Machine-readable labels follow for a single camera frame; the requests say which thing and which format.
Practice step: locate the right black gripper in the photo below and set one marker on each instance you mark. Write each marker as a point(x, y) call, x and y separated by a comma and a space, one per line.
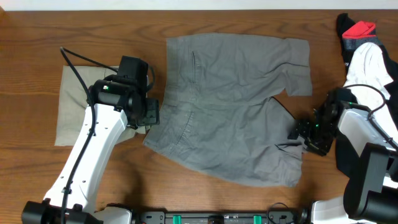
point(301, 129)

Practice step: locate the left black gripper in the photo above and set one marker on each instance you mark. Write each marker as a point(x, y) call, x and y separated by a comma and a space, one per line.
point(150, 112)

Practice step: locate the grey shorts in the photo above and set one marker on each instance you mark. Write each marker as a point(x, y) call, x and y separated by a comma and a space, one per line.
point(220, 116)

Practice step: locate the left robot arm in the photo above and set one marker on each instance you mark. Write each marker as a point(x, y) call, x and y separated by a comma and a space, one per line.
point(116, 102)

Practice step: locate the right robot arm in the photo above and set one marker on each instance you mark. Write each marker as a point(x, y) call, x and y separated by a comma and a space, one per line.
point(364, 152)

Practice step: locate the red and grey garment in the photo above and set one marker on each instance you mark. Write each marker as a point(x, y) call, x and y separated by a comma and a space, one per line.
point(360, 33)

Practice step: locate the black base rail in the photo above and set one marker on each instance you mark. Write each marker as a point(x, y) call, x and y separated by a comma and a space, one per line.
point(277, 213)

